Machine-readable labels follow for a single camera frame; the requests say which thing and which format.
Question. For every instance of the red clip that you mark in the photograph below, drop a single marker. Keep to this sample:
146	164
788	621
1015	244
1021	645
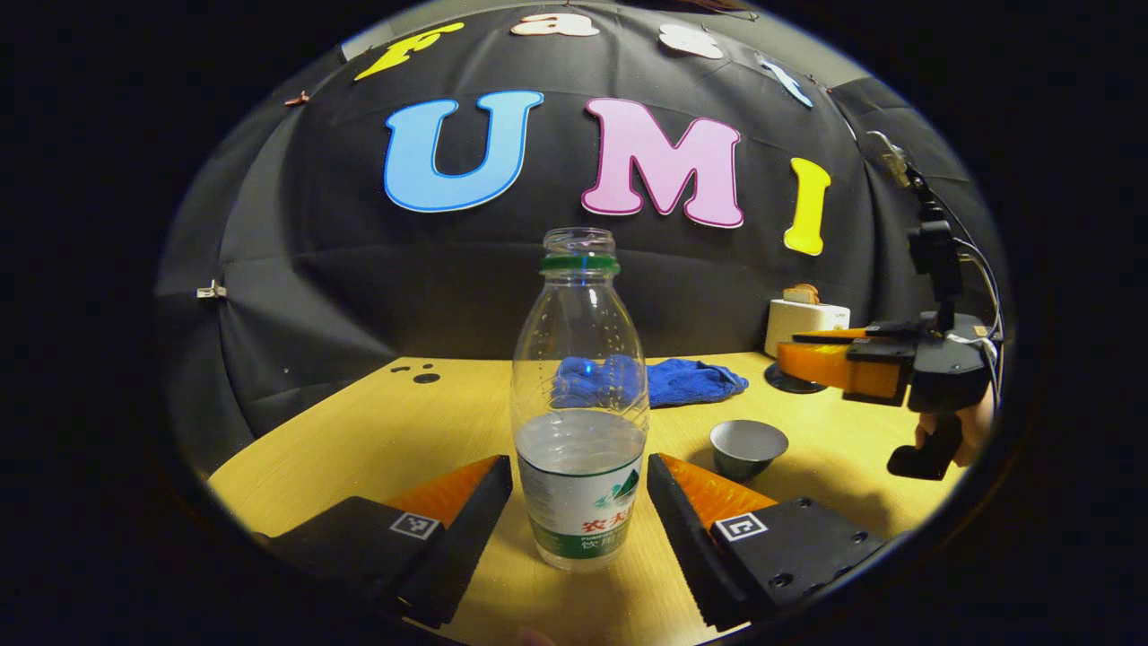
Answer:
298	99

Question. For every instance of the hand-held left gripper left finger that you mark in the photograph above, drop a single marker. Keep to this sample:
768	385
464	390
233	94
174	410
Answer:
471	529

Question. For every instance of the blue towel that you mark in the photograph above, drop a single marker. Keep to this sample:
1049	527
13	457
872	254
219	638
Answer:
695	381

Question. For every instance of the toast slice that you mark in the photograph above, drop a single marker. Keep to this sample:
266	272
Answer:
801	293

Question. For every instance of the white toaster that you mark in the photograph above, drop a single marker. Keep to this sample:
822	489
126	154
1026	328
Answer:
803	323

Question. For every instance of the clear plastic water bottle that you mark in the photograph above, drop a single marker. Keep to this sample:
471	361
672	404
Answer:
581	467

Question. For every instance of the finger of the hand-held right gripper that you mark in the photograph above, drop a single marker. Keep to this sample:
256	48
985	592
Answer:
843	368
861	335

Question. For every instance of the grey teacup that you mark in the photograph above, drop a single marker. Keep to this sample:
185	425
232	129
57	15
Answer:
749	447

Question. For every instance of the white clip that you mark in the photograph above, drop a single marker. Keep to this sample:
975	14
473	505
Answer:
212	290

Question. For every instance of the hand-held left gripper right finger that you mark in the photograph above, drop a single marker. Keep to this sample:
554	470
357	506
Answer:
686	538

